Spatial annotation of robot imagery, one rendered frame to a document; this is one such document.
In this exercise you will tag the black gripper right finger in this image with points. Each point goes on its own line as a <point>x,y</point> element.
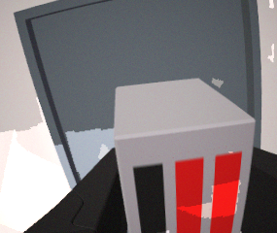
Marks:
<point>260,212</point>

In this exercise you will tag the grey box with red and black stripes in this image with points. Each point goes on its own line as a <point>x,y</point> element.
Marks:
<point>184,155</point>

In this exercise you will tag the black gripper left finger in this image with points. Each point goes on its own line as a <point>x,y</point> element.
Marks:
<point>94,206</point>

